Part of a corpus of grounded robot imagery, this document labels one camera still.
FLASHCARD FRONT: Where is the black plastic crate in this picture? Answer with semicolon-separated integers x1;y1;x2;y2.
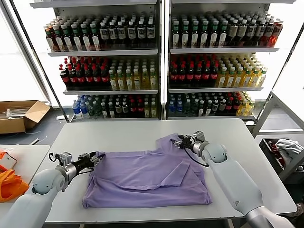
258;137;304;176

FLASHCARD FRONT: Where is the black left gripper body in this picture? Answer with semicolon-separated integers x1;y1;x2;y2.
75;153;97;171

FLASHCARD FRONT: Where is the clear plastic tube bundle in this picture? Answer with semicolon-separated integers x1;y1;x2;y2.
0;108;33;119

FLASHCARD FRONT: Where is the dark bottle beige label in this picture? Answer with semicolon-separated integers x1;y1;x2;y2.
237;19;247;47
228;19;239;47

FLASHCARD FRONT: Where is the white grey garment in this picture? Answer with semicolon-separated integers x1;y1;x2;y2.
275;138;304;164

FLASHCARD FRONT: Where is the grey metal frame cart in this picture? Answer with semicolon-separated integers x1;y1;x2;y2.
251;91;304;183

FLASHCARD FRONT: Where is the dark bottle grey label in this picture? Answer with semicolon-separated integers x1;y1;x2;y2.
265;19;275;48
256;19;266;47
247;19;257;47

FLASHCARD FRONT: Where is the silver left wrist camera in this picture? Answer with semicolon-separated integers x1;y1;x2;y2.
58;151;72;166

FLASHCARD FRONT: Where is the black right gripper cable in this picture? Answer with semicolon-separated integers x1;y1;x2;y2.
184;147;211;168

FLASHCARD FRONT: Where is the brown cardboard box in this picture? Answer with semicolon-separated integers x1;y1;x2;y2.
0;100;51;134

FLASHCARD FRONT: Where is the orange fabric bag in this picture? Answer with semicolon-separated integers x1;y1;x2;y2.
0;169;30;203

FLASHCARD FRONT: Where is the white box orange trim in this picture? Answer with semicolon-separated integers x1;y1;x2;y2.
0;149;18;170

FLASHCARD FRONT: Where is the red garment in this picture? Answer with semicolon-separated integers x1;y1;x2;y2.
267;140;285;167

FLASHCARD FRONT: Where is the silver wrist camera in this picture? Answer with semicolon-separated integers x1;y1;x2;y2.
192;130;207;143
58;151;72;166

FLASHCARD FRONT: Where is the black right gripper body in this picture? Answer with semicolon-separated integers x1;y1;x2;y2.
181;134;197;150

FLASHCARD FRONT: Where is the green cap white label bottle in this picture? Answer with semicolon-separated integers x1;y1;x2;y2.
199;20;209;49
209;20;219;48
91;22;102;51
81;23;93;51
218;20;228;48
171;20;181;49
190;20;200;49
72;23;83;51
52;24;64;52
180;20;190;49
62;23;74;52

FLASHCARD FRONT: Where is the purple t-shirt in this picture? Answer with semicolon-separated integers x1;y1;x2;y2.
82;133;212;209

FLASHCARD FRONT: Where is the dark bottle white black label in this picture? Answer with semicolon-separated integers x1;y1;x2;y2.
146;20;156;48
117;21;127;48
136;21;147;48
108;21;118;49
99;22;109;49
127;21;137;48

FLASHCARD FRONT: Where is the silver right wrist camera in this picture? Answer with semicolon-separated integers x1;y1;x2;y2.
192;130;207;143

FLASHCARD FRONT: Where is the white metal shelf rack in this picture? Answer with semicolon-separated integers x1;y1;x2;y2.
29;0;164;123
165;0;281;121

